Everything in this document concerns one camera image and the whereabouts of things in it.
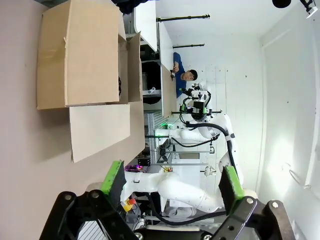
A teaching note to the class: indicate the background black gripper body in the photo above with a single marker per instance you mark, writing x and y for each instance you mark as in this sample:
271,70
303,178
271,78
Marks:
198,111

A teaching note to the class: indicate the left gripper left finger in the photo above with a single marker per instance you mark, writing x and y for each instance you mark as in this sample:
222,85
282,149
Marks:
110,180

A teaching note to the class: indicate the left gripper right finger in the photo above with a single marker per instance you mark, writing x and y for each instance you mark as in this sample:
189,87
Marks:
231,190

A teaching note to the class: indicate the large brown cardboard box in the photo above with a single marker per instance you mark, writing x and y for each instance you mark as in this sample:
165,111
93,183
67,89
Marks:
82,62

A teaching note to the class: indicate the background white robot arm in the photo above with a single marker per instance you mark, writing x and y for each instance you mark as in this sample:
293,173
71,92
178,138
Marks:
215,125

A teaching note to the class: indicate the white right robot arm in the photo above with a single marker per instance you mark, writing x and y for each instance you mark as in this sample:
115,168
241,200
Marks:
185,192

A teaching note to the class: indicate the red yellow emergency stop button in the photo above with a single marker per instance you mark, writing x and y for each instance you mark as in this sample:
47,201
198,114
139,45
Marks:
128,203

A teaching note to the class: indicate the background brown work table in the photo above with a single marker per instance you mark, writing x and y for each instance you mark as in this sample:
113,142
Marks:
168,92

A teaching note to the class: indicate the person in blue shirt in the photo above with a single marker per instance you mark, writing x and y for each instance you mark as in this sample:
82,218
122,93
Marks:
181,72

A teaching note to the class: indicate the black horizontal tripod pole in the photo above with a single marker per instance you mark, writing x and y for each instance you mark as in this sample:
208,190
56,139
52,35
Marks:
188,45
185,17

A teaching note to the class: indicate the white rounded table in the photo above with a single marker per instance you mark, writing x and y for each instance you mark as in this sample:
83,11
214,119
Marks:
147,22

